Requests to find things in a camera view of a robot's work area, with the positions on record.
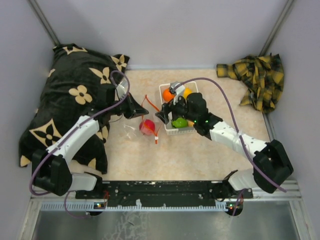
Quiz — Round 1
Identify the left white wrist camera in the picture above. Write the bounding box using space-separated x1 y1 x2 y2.
115 79 128 100

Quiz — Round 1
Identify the left corner post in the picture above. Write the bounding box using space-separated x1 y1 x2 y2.
27 0 60 46

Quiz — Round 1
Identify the right corner post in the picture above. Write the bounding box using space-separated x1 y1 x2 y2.
259 0 296 56

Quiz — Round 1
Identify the red apple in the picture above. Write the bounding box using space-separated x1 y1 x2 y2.
139 119 156 136

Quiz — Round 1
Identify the aluminium frame bar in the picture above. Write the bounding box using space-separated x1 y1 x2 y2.
31 180 302 216

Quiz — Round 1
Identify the black floral pillow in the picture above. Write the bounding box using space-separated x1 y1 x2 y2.
18 43 130 168

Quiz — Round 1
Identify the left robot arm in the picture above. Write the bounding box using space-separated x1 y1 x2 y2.
29 87 149 199

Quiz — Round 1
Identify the clear zip top bag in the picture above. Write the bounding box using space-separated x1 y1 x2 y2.
123 94 162 145

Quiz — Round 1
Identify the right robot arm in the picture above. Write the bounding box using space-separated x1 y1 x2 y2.
155 93 294 198

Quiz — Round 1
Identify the white plastic basket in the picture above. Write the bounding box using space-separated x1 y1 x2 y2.
158 81 199 136

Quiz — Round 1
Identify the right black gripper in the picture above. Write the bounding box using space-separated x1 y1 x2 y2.
155 92 197 125

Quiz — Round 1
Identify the peach fruit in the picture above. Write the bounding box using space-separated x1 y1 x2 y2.
187 120 195 127

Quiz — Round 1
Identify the yellow lemon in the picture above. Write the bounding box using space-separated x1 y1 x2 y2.
183 87 193 100

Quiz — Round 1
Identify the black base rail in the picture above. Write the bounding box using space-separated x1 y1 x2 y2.
75 180 240 208

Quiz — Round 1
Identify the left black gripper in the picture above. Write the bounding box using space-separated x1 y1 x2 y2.
108 92 149 120

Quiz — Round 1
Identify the green toy watermelon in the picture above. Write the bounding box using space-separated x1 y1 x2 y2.
171 117 189 129

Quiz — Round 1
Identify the corner post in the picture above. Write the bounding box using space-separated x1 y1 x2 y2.
259 0 296 56
27 0 60 46

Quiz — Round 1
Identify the yellow plaid cloth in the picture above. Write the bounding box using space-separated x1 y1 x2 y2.
216 54 285 114

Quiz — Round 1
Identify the orange fruit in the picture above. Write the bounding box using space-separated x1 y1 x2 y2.
162 88 175 103

